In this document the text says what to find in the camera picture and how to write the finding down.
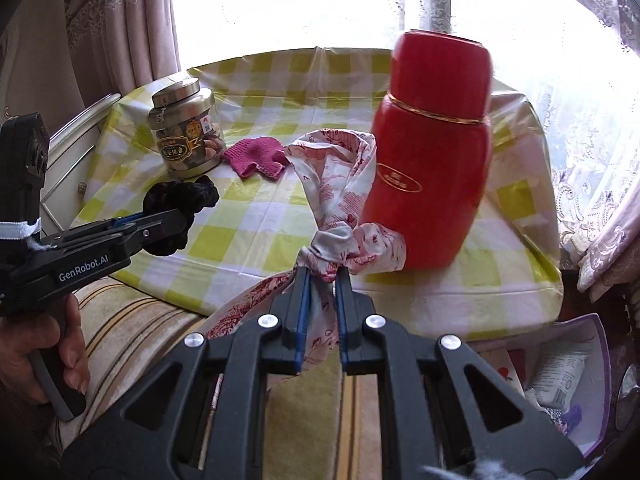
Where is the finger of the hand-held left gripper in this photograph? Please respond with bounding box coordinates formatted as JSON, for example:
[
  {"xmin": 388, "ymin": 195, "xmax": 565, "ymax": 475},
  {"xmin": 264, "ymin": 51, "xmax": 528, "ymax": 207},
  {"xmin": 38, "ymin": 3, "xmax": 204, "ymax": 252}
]
[
  {"xmin": 100, "ymin": 208, "xmax": 190, "ymax": 256},
  {"xmin": 65, "ymin": 212, "xmax": 151, "ymax": 239}
]

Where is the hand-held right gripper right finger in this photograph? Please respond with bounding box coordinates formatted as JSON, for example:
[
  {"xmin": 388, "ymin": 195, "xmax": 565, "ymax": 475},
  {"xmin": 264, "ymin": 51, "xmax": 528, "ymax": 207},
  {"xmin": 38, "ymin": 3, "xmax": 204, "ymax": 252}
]
[{"xmin": 334, "ymin": 265, "xmax": 586, "ymax": 480}]

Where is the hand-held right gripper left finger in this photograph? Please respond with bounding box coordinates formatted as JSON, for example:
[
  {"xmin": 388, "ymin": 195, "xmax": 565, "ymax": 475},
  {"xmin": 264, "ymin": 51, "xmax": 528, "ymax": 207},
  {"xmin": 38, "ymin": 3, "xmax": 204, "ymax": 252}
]
[{"xmin": 60, "ymin": 265, "xmax": 313, "ymax": 480}]

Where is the black scrunchie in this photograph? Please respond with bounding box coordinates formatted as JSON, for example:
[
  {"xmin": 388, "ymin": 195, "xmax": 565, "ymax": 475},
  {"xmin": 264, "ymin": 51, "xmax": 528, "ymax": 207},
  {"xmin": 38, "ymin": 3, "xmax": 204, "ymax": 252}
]
[{"xmin": 142, "ymin": 176, "xmax": 220, "ymax": 256}]

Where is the red print white scarf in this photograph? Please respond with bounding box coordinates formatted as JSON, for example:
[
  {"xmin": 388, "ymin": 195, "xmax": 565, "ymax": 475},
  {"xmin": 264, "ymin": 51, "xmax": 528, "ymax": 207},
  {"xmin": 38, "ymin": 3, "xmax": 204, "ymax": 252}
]
[{"xmin": 202, "ymin": 129, "xmax": 407, "ymax": 386}]

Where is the purple cardboard box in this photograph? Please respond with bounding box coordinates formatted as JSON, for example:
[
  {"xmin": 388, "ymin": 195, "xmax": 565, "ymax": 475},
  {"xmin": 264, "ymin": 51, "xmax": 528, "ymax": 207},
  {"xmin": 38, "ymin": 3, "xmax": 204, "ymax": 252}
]
[{"xmin": 475, "ymin": 312, "xmax": 613, "ymax": 461}]

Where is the person's left hand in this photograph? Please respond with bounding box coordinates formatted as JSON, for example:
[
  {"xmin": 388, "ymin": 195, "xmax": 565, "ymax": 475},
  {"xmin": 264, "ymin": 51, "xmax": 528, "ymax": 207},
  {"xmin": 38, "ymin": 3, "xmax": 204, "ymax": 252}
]
[{"xmin": 0, "ymin": 292, "xmax": 92, "ymax": 406}]

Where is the white dresser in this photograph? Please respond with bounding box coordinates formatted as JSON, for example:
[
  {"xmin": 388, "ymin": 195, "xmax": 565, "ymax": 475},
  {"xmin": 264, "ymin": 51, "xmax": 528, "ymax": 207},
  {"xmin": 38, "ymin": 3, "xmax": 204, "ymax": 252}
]
[{"xmin": 40, "ymin": 92, "xmax": 123, "ymax": 233}]

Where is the striped plush blanket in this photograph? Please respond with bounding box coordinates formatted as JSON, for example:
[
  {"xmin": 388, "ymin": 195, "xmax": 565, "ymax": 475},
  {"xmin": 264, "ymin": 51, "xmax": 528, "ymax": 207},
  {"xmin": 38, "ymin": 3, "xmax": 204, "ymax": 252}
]
[{"xmin": 47, "ymin": 275, "xmax": 391, "ymax": 480}]

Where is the yellow checked tablecloth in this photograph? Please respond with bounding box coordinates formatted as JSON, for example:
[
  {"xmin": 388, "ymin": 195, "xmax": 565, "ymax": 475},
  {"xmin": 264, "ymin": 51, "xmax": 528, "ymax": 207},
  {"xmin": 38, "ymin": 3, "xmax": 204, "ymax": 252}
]
[{"xmin": 70, "ymin": 47, "xmax": 566, "ymax": 341}]

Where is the glass jar with metal lid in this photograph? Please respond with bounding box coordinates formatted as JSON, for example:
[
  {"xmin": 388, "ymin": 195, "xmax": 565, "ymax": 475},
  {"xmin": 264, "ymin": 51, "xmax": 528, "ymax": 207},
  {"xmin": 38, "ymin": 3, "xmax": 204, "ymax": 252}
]
[{"xmin": 147, "ymin": 77, "xmax": 227, "ymax": 178}]

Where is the red thermos flask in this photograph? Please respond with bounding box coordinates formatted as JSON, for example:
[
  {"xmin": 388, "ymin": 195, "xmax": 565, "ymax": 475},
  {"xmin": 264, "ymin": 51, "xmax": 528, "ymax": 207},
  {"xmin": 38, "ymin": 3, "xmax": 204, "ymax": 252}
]
[{"xmin": 359, "ymin": 30, "xmax": 496, "ymax": 271}]

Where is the pink curtain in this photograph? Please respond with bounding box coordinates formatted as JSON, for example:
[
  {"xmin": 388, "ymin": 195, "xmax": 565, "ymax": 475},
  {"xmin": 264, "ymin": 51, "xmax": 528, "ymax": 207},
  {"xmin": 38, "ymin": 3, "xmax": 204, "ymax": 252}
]
[{"xmin": 60, "ymin": 0, "xmax": 186, "ymax": 91}]

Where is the pale green wipes packet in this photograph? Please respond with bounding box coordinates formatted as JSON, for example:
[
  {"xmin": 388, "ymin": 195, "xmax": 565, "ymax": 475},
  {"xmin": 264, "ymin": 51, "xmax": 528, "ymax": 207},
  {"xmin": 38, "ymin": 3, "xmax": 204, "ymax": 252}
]
[{"xmin": 527, "ymin": 342, "xmax": 593, "ymax": 408}]

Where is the white lace curtain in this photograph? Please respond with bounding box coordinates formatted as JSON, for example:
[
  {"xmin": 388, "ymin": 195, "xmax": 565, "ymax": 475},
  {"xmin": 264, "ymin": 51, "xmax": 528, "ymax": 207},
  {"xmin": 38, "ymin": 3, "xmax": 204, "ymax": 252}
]
[{"xmin": 500, "ymin": 0, "xmax": 640, "ymax": 306}]

